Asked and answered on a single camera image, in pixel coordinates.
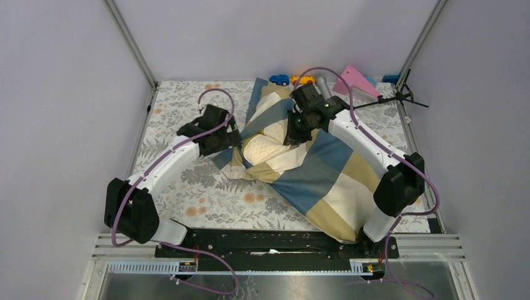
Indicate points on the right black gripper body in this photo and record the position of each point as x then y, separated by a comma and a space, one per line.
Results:
299, 128

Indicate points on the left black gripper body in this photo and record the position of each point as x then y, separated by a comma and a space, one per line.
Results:
224, 139

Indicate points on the white textured pillow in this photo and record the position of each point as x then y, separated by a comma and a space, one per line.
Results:
260, 148

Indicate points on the plaid blue beige pillowcase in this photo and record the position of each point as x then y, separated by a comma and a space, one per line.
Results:
322, 179

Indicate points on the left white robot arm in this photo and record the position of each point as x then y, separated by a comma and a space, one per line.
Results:
130, 208

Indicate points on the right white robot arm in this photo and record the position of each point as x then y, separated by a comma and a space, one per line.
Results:
401, 175

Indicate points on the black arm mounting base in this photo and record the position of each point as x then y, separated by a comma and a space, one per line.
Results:
252, 250

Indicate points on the orange toy car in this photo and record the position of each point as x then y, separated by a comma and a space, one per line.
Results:
302, 80

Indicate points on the blue toy car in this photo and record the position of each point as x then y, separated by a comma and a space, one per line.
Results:
280, 79

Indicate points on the grey microphone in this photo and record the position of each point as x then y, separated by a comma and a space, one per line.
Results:
322, 84

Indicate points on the floral patterned table cloth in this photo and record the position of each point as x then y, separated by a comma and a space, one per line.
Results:
201, 196

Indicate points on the pink wedge block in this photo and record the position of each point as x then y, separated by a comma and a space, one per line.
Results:
357, 84

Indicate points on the blue block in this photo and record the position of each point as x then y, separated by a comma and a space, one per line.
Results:
392, 79

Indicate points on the black small tripod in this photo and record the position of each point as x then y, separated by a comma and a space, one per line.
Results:
402, 94

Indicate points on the left aluminium frame post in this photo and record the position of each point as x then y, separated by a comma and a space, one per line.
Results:
130, 42

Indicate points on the aluminium frame post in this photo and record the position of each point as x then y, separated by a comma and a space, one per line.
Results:
421, 39
130, 42

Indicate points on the right aluminium frame post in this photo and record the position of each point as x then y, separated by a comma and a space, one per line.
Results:
421, 39

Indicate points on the aluminium rail front frame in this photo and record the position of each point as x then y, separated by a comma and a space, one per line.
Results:
415, 247

